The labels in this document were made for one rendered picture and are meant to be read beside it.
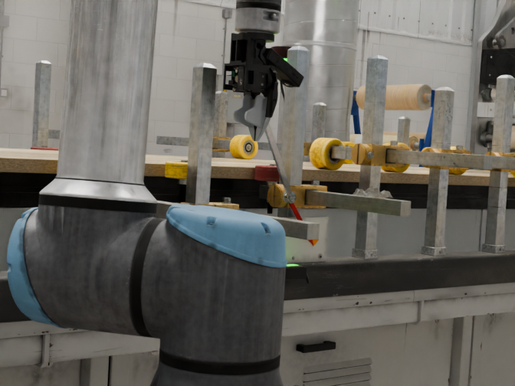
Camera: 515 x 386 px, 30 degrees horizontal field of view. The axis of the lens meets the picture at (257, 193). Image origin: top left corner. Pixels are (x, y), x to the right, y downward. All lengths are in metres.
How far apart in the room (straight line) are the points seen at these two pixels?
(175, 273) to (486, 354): 2.08
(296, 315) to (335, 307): 0.11
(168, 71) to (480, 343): 7.54
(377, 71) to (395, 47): 9.95
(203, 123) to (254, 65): 0.16
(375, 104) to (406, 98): 7.04
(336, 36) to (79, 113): 4.95
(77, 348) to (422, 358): 1.31
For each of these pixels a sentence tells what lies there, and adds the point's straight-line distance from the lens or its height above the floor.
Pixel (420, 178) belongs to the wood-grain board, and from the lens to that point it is 2.65.
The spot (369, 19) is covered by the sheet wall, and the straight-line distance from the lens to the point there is 11.93.
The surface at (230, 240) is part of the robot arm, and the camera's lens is 1.12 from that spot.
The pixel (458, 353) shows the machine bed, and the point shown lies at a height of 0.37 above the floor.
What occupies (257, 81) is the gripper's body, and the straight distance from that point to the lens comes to 1.90.
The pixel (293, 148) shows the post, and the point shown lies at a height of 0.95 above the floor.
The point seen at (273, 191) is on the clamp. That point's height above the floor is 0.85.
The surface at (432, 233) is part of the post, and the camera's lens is 2.46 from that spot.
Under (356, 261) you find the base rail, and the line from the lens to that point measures 2.23.
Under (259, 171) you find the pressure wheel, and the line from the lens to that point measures 2.19.
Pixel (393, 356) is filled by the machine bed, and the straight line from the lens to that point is 2.79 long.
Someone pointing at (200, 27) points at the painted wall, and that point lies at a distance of 10.45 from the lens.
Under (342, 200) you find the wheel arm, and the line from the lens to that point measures 2.03.
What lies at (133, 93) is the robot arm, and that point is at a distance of 1.22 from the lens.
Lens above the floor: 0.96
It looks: 3 degrees down
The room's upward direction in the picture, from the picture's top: 3 degrees clockwise
